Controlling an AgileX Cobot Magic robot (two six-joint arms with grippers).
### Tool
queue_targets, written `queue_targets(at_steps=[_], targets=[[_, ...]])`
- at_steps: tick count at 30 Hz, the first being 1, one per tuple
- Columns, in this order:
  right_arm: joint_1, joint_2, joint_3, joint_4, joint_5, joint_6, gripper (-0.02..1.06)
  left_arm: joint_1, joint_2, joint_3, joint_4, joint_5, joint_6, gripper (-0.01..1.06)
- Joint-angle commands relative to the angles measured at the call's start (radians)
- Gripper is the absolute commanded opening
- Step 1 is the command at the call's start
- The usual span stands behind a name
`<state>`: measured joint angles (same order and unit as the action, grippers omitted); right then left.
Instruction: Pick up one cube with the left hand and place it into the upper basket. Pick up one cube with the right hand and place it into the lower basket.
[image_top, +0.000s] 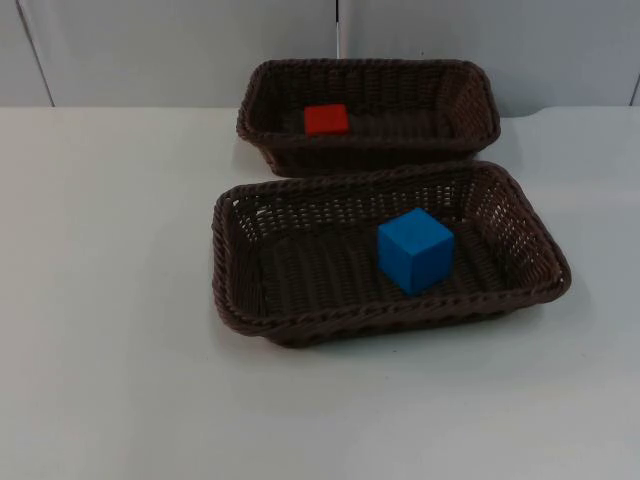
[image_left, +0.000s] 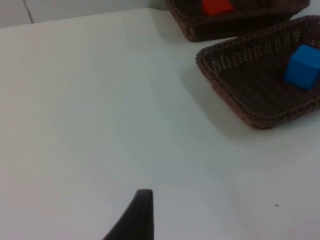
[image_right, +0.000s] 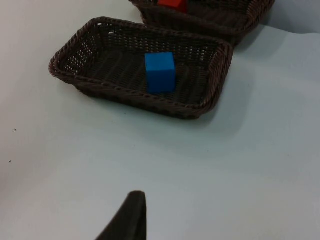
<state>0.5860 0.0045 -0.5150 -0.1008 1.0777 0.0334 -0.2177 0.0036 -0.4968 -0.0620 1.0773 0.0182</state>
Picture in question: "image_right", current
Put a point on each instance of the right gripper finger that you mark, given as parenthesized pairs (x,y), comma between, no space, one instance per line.
(131,220)

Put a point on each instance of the blue cube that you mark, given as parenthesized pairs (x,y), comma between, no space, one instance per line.
(160,73)

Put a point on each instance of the dark brown wicker basket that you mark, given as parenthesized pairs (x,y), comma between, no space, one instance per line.
(105,72)
(215,22)

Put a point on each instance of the red cube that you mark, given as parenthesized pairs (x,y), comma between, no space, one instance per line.
(173,4)

